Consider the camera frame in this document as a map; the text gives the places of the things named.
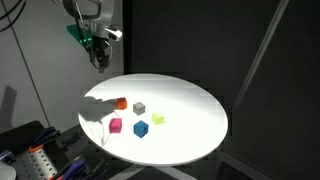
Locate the perforated metal board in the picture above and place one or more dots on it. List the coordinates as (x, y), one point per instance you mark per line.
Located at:
(35, 165)

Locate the blue block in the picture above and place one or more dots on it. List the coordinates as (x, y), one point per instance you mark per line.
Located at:
(141, 129)

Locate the pink block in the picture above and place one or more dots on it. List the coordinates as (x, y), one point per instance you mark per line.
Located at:
(115, 126)

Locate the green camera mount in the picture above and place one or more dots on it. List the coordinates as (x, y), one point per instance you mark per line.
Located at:
(80, 34)

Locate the white table base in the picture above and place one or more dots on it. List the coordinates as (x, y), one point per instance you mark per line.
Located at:
(166, 172)

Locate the gray diagonal pole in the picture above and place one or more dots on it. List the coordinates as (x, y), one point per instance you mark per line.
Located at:
(260, 55)

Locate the black clamp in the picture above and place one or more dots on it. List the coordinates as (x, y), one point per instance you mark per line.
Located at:
(68, 140)
(96, 166)

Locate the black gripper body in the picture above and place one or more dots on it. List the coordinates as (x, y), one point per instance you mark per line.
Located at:
(99, 46)

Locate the gray block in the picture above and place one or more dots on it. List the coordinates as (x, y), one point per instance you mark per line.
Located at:
(139, 108)

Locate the yellow-green block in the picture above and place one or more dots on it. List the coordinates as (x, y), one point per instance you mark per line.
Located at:
(158, 118)

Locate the purple clamp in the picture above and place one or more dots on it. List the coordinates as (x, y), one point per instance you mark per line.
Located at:
(70, 168)

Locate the blue clamp with orange tip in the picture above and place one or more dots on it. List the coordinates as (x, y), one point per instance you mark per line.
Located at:
(45, 136)

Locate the orange block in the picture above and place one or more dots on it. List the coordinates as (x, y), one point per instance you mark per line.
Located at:
(122, 103)

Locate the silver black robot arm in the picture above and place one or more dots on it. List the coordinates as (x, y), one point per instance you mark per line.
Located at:
(90, 10)

